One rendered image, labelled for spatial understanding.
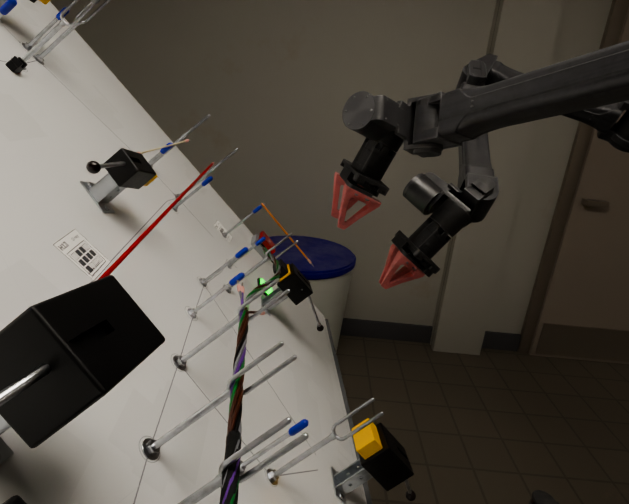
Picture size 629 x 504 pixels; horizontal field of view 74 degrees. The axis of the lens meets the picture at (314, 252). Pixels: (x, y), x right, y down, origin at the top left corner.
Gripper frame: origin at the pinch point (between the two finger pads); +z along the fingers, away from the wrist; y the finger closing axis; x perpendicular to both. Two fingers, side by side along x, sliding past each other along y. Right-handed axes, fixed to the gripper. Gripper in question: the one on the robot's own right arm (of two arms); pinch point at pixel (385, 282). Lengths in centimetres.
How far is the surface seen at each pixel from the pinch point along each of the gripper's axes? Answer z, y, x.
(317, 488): 20.0, 33.1, -7.3
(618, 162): -115, -135, 140
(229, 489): 6, 52, -31
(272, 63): -25, -183, -32
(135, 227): 13.2, 13.4, -42.0
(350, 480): 18.5, 31.0, -2.2
